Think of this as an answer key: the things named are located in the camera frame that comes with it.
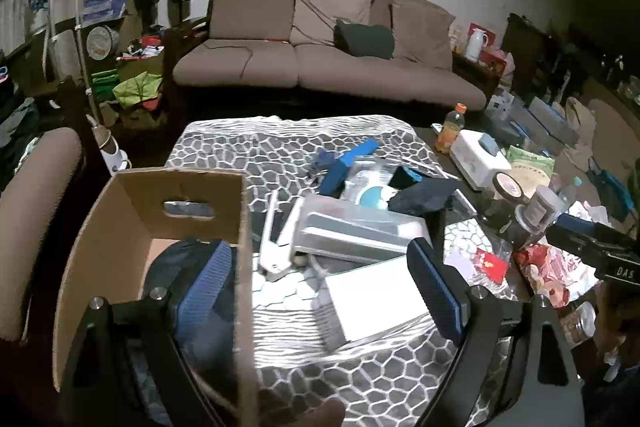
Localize white plastic tongs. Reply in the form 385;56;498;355
258;191;307;280

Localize round white tin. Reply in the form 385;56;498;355
85;25;121;60

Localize red envelope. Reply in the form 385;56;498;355
471;247;512;284

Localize stack of blue packets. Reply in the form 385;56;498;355
81;0;134;26

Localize white flat box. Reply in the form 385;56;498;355
324;254;437;354

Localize clear water bottle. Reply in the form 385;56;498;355
556;176;584;208

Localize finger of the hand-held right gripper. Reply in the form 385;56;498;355
545;212;603;259

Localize brown armchair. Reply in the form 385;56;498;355
0;126;84;344

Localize small dark blue clip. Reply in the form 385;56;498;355
306;151;342;181

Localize green snack packet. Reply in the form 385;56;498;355
505;145;557;204

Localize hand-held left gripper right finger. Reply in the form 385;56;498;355
406;238;587;427

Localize brown cardboard box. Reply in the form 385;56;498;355
52;166;262;427

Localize dark navy cloth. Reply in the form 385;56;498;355
388;181;467;216

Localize beige sofa pillow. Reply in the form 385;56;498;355
289;0;379;48
389;1;457;71

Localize jar with brown lid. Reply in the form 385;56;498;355
491;170;527;208

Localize brown sofa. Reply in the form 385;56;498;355
171;0;489;114

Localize clear bag with teal disc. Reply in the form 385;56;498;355
344;156;402;211

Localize orange drink bottle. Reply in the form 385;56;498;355
433;102;469;156

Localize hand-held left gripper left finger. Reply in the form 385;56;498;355
60;241;235;427

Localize metal tin can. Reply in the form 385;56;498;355
569;301;599;349

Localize white thermos jug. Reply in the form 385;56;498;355
465;26;489;61

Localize white tissue box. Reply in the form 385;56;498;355
448;128;513;191

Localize red and white snack bag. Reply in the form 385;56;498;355
514;243;597;309

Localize blue plastic tool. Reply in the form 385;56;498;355
319;138;379;198

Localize dark blue fabric bag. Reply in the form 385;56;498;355
140;236;240;427

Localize dark grey cushion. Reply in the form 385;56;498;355
333;18;397;61

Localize green bag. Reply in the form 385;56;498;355
111;71;164;108

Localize person's right hand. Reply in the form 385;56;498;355
596;281;640;358

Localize silver metal tray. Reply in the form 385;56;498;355
292;208;432;264

